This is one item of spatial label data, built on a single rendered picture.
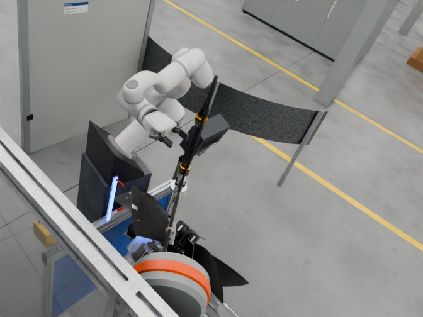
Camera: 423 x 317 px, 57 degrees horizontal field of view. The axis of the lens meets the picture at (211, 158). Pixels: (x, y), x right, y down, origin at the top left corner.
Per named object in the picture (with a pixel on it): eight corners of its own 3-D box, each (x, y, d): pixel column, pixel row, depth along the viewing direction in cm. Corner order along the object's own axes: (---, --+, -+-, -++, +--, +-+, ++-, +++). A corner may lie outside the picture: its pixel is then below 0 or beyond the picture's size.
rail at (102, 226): (46, 265, 186) (47, 256, 181) (42, 260, 187) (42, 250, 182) (177, 189, 248) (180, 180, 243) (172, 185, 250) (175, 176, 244)
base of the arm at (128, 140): (102, 131, 219) (126, 108, 219) (123, 146, 235) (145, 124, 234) (116, 150, 208) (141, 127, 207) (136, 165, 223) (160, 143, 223)
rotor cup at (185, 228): (187, 262, 173) (206, 240, 174) (178, 260, 159) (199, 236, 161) (165, 241, 178) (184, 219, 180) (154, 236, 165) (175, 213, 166)
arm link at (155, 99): (162, 121, 222) (142, 100, 221) (175, 109, 229) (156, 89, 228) (196, 75, 180) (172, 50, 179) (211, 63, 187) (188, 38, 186)
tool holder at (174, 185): (184, 199, 153) (190, 182, 147) (167, 195, 152) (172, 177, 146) (187, 184, 160) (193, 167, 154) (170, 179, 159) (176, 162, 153)
